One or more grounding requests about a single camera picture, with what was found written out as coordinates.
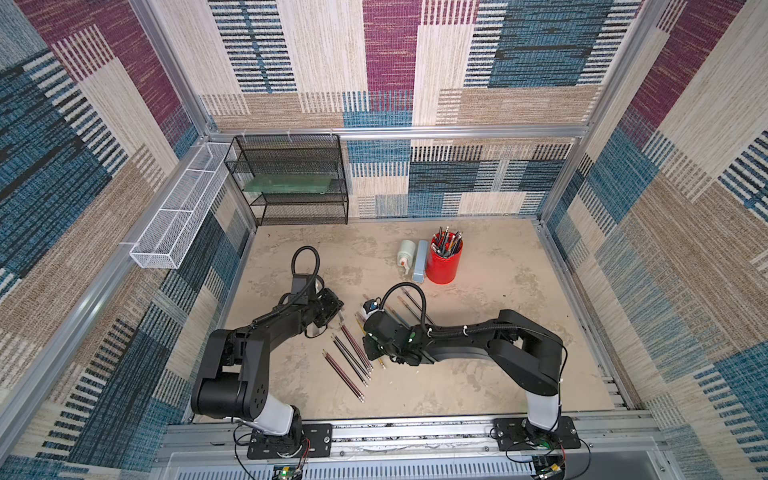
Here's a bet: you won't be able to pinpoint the white wire mesh basket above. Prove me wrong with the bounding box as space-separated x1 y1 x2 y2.
130 143 230 269

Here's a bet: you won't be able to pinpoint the navy striped pencil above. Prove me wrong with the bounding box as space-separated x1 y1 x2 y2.
334 334 373 382

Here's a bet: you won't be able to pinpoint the black white striped pencil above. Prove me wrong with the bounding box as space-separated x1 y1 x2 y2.
331 337 369 386

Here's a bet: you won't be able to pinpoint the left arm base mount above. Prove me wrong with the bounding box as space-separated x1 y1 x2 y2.
246 423 333 460

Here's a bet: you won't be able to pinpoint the light blue eraser box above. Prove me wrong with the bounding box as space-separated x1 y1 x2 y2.
411 240 430 284

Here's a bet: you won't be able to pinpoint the green board on shelf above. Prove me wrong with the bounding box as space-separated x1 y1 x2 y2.
243 174 333 194

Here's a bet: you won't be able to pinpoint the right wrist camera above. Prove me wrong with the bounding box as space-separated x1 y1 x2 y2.
362 298 382 319

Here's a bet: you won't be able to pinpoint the red pencil cup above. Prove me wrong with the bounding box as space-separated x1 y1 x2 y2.
426 245 463 285

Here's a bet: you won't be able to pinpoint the black wire mesh shelf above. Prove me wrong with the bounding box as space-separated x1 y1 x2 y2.
224 134 349 226

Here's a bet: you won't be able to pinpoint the bundle of capped pencils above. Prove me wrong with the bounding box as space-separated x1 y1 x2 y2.
383 286 436 328

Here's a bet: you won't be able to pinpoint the red striped pencil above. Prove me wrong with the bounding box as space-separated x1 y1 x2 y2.
325 350 368 400

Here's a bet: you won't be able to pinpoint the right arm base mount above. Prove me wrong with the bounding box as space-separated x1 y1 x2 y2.
490 416 581 453

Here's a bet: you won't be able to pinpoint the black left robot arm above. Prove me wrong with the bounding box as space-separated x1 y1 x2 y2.
190 246 343 440

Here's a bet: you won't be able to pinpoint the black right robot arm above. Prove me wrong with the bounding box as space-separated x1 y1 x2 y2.
361 282 568 434

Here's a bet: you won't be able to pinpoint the pencils in red cup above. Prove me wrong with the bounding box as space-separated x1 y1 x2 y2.
430 227 463 259

